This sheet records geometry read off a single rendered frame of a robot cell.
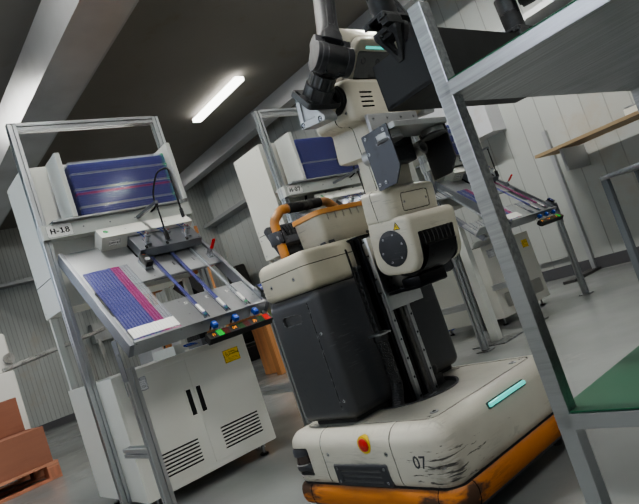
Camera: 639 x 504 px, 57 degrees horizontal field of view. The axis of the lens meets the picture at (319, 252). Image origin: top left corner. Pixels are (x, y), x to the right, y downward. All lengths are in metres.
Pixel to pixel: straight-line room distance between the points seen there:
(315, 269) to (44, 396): 9.78
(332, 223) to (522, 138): 5.10
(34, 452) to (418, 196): 4.01
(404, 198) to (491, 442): 0.69
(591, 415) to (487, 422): 0.61
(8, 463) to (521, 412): 4.04
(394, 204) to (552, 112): 5.11
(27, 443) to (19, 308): 6.45
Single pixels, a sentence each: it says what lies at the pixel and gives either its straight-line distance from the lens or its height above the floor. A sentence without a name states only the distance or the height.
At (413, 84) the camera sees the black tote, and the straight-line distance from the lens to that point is 1.36.
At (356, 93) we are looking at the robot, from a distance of 1.73.
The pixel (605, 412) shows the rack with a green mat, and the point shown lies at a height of 0.35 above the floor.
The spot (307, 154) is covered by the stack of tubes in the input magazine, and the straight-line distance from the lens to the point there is 3.87.
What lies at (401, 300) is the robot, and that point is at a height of 0.57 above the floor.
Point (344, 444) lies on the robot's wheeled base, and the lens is 1.78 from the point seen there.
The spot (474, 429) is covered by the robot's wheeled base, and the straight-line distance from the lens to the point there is 1.62.
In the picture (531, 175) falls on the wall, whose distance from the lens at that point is 6.85.
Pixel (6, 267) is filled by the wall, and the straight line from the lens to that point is 11.53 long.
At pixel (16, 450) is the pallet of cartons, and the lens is 5.12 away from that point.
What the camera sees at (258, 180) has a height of 1.51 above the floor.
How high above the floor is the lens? 0.67
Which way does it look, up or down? 4 degrees up
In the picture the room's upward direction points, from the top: 19 degrees counter-clockwise
